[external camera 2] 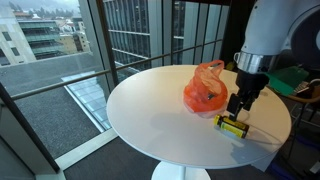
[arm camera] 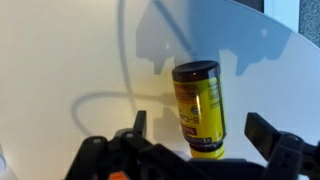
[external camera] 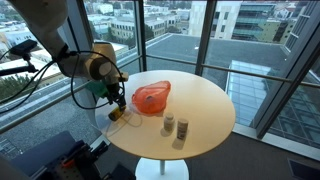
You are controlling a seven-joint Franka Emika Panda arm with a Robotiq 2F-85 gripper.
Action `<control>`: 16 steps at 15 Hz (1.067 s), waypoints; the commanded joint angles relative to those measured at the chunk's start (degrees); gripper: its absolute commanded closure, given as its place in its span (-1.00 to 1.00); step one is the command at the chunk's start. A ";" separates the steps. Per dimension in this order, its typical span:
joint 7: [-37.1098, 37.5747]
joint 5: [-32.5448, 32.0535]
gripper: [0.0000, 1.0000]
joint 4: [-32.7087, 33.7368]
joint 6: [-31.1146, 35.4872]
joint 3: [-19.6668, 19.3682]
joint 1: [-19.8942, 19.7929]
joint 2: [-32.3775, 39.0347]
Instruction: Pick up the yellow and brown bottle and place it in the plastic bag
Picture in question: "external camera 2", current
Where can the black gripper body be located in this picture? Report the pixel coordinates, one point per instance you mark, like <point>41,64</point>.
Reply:
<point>251,83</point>

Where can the yellow and brown bottle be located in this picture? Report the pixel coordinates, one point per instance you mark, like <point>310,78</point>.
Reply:
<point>233,126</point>

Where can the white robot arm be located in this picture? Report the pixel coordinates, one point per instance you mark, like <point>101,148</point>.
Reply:
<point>276,30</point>

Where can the orange plastic bag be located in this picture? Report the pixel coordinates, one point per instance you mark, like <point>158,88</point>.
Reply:
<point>203,90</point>

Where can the white round table base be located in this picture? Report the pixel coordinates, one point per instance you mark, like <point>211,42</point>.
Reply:
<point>180,171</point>

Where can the metal window railing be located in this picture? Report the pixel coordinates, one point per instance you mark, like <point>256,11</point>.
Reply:
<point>100,73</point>

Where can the dark window mullion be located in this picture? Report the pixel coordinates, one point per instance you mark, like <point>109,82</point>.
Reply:
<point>106,43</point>

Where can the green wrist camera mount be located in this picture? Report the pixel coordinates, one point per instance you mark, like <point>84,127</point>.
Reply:
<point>286,78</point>

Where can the black window frame post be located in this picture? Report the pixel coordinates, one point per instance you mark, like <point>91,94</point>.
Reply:
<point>30,128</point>

